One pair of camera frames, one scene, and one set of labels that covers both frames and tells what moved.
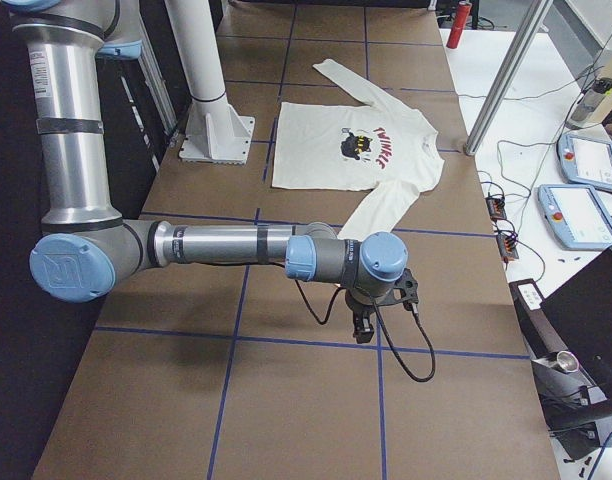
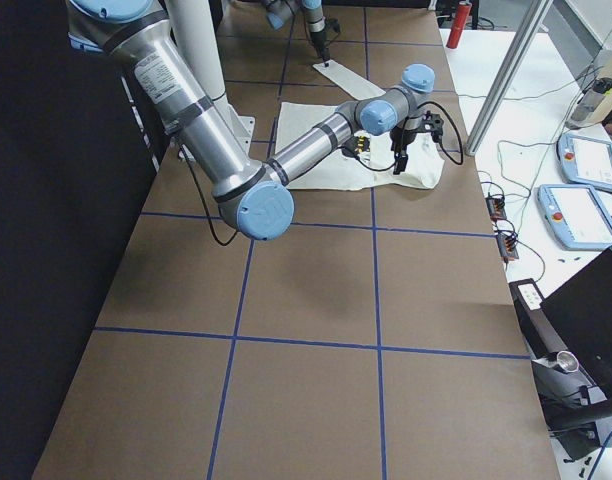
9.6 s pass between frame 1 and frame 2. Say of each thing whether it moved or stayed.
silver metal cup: stayed
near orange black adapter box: stayed
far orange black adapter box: stayed
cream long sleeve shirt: moved
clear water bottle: stayed
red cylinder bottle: stayed
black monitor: stayed
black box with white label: stayed
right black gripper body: moved
